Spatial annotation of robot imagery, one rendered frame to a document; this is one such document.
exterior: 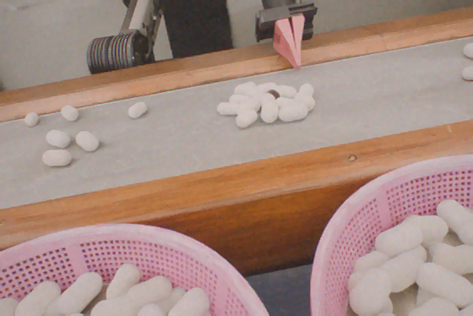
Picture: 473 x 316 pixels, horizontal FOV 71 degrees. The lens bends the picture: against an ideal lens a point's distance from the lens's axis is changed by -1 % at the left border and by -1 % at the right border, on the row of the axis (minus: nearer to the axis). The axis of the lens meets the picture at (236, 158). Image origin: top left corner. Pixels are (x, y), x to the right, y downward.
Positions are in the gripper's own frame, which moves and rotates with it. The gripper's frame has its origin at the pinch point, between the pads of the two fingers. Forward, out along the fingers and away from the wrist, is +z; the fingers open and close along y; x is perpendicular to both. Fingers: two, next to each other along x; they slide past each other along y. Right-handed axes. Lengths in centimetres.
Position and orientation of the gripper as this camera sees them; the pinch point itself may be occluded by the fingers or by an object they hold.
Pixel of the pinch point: (297, 63)
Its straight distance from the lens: 57.6
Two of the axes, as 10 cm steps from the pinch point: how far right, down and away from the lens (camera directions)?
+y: 9.8, -1.9, 0.2
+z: 1.9, 9.3, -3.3
